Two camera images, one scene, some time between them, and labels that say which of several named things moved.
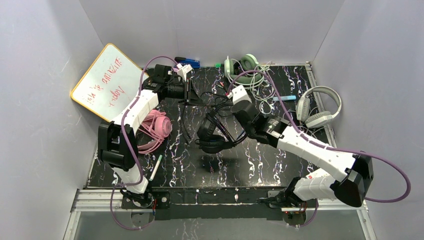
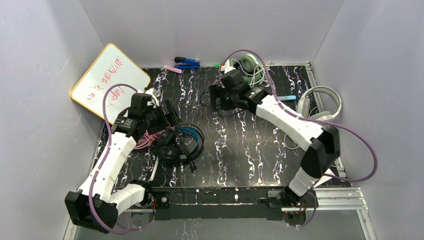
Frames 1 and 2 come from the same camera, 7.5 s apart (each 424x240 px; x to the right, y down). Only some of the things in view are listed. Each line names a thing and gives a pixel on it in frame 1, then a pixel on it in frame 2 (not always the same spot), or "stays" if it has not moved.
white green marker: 152,176 stays
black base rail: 215,204 stays
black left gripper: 192,91 to 171,112
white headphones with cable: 318,119 stays
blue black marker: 194,63 stays
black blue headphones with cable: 213,137 to 171,149
